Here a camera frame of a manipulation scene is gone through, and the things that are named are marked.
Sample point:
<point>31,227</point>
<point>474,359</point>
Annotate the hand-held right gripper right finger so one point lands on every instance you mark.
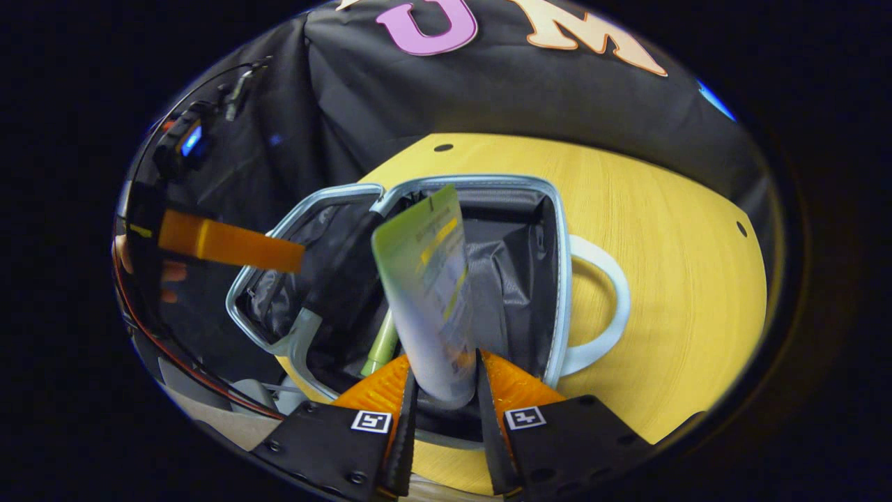
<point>496,432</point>

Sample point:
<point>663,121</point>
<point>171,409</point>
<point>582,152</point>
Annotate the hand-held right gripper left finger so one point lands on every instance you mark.
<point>408,432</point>

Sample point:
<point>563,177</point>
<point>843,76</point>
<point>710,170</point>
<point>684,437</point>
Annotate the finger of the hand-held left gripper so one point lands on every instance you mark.
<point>230,242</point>

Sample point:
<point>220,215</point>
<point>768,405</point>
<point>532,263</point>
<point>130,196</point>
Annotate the slim green skin care tube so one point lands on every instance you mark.
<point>382,345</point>

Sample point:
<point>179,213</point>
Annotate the white green skin care tube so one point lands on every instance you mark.
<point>428,293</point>

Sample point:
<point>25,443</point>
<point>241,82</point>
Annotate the light blue suitcase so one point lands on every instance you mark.
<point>516,279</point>

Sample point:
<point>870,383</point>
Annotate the black backdrop cloth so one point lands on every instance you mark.
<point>348,90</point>

